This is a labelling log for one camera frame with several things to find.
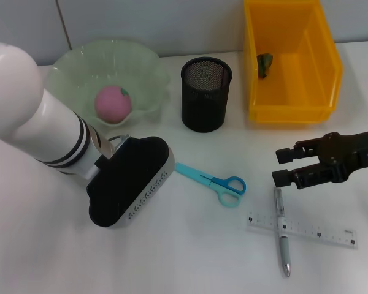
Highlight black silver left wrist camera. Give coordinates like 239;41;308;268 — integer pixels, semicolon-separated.
85;136;175;229

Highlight clear plastic ruler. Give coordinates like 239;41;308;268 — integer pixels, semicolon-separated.
246;209;359;249

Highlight silver ballpoint pen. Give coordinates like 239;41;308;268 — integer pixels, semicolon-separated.
273;187;292;278

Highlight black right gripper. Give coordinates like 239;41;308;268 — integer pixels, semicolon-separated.
272;128;368;190

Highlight yellow plastic bin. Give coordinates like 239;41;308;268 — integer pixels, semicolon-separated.
243;0;344;124

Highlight green plastic wrapper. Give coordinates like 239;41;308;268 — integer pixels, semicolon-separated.
256;52;274;80

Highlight black mesh pen holder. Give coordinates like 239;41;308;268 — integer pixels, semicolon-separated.
180;57;233;134

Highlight pink peach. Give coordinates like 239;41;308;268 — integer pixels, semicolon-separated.
94;85;134;124

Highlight pale green glass fruit plate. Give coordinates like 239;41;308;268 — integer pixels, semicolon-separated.
45;38;172;128

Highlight blue scissors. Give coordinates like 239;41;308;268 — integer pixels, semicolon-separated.
174;162;247;208

